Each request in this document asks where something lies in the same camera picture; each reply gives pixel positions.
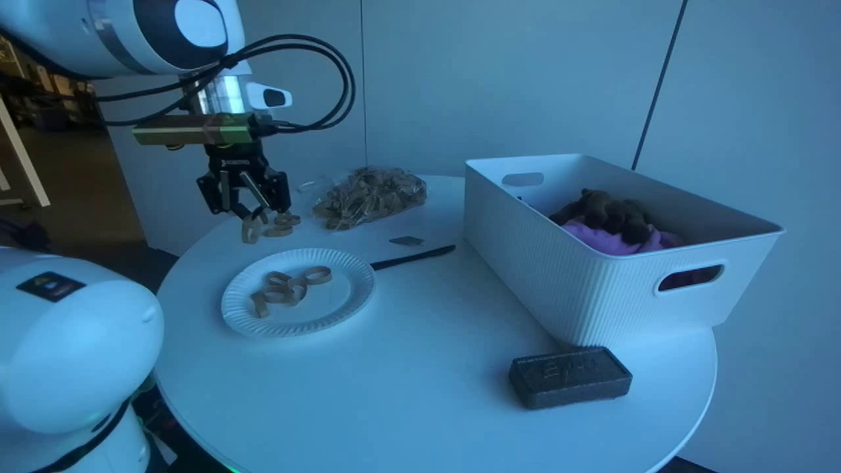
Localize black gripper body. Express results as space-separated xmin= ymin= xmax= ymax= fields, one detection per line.
xmin=198 ymin=141 xmax=292 ymax=216

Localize tan rubber band long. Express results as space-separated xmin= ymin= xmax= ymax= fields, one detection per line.
xmin=265 ymin=212 xmax=301 ymax=236

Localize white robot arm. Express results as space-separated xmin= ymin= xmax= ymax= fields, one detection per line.
xmin=0 ymin=0 xmax=246 ymax=473

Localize bag of rubber bands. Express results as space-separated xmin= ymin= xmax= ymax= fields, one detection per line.
xmin=313 ymin=169 xmax=427 ymax=230

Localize white paper plate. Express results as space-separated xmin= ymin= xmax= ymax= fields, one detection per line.
xmin=221 ymin=246 xmax=377 ymax=338

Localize black pen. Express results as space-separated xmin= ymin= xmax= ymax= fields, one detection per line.
xmin=371 ymin=245 xmax=457 ymax=270

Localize purple cloth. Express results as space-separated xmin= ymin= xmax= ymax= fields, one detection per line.
xmin=565 ymin=220 xmax=679 ymax=255

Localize white plastic storage bin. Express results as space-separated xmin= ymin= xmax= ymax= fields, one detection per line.
xmin=465 ymin=154 xmax=784 ymax=345

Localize wrist camera with green light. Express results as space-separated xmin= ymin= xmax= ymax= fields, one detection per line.
xmin=134 ymin=115 xmax=255 ymax=146

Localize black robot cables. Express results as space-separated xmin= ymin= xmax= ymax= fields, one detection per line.
xmin=92 ymin=32 xmax=359 ymax=136

